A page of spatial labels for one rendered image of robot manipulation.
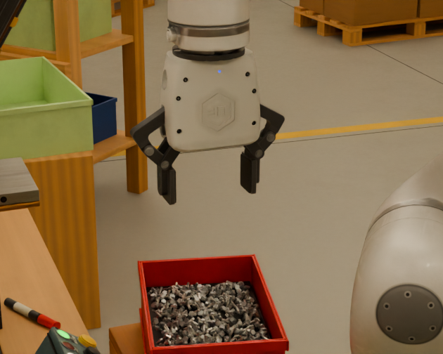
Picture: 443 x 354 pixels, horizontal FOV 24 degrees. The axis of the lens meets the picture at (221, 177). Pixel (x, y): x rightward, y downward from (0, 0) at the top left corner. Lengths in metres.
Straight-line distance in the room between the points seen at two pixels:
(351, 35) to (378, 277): 6.38
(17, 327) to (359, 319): 0.78
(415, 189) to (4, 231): 1.09
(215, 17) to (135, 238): 3.19
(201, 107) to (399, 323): 0.29
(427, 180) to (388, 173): 3.81
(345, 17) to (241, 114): 6.36
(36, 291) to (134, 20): 2.71
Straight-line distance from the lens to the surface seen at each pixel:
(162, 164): 1.07
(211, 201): 4.53
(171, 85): 1.04
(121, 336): 1.84
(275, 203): 4.51
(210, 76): 1.04
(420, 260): 1.00
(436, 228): 1.05
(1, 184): 1.63
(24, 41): 4.25
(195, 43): 1.02
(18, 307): 1.72
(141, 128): 1.06
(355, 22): 7.35
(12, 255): 1.93
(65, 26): 4.05
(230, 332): 1.67
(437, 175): 1.10
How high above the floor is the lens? 1.70
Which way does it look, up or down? 21 degrees down
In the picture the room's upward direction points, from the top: straight up
